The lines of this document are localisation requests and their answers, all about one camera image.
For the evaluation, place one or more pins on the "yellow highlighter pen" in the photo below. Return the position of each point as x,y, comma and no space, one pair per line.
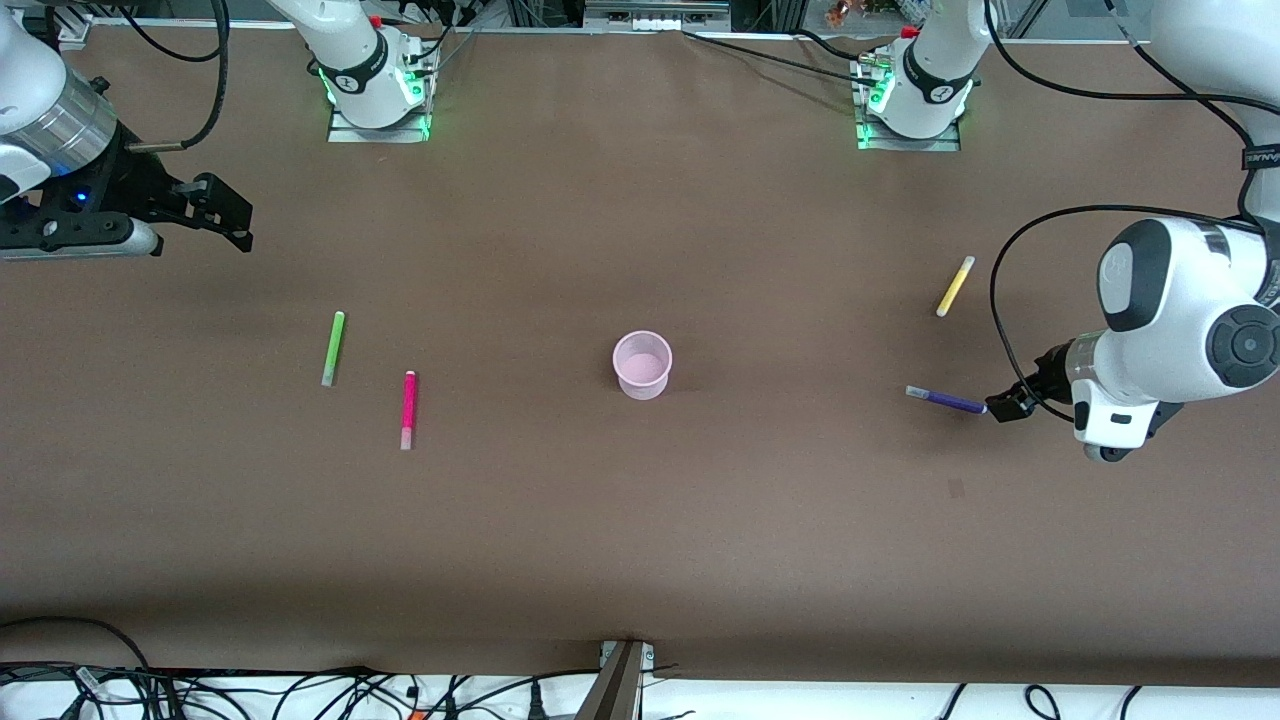
955,286

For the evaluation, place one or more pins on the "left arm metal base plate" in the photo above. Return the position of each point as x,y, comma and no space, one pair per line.
940,145

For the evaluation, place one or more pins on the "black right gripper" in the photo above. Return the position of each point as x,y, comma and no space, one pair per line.
140,186

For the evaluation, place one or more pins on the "brown paper table cover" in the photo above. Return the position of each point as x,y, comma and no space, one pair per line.
640,550

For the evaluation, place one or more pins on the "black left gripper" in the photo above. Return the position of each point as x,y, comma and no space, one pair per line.
1046,373

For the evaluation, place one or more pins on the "aluminium frame corner bracket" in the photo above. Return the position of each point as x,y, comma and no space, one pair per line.
75,33

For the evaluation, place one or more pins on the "metal table edge bracket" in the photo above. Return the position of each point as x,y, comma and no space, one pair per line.
615,685

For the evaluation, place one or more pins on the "purple marker pen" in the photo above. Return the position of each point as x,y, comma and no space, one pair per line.
950,401

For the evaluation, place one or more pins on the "pink highlighter pen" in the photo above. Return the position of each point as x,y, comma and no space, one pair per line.
408,410

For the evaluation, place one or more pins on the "green highlighter pen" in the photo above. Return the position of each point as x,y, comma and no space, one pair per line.
333,348

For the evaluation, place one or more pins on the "grey power strip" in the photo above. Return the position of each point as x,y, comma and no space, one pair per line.
657,14

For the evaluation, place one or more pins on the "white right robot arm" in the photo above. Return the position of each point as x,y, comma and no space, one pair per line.
360,70

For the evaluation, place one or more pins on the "pink cup pen holder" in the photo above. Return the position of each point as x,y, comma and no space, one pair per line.
642,365

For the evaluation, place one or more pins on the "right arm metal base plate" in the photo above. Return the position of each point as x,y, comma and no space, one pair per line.
345,133

